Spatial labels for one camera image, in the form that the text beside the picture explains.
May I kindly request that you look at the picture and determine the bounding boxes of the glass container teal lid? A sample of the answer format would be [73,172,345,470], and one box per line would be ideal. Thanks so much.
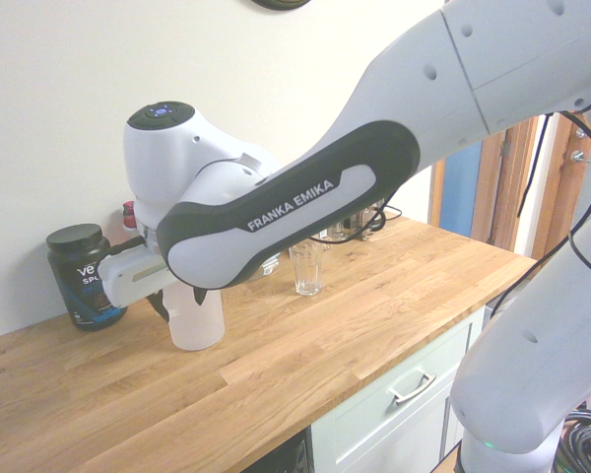
[259,253,283,280]

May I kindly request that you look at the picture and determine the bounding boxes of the black protein powder tub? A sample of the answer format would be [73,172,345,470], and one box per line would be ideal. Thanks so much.
[45,224,130,333]

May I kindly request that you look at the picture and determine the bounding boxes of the black round wall object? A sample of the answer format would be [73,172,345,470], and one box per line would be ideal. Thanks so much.
[249,0,312,11]

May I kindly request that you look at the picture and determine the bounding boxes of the clear glass tumbler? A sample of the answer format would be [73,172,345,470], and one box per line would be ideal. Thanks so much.
[287,240,325,298]

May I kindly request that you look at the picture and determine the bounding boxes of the black kettle power cable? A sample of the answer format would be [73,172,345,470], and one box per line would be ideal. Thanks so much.
[319,205,405,246]

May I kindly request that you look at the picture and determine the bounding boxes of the red water bottle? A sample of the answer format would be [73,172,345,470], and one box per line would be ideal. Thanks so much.
[120,200,141,234]

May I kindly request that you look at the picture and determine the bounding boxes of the wooden door frame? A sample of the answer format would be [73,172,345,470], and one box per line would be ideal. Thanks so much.
[427,113,591,263]

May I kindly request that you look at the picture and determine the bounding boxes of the black cable bundle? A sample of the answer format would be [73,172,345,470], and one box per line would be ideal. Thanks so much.
[555,408,591,473]

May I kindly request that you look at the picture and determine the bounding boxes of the translucent pitcher with blue lid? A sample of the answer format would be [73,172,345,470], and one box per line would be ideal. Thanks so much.
[163,285,227,352]

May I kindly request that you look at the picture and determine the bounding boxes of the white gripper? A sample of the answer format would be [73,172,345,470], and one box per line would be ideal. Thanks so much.
[102,260,209,322]

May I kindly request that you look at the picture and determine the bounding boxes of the metal drawer handle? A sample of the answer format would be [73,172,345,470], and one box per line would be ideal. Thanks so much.
[387,372,435,406]

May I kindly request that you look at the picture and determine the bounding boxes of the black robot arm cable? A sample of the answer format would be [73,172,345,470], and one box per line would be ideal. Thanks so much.
[108,86,591,319]

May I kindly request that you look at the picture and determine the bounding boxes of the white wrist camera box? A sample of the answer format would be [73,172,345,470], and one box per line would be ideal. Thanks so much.
[97,247,148,273]

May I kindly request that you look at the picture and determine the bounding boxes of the white cabinet drawer front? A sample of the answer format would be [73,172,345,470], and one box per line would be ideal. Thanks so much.
[308,304,489,473]

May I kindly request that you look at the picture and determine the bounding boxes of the black dishwasher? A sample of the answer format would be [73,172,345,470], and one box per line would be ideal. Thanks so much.
[253,427,312,473]

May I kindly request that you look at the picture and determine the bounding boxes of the blue door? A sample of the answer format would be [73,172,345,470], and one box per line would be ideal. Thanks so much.
[441,142,490,243]

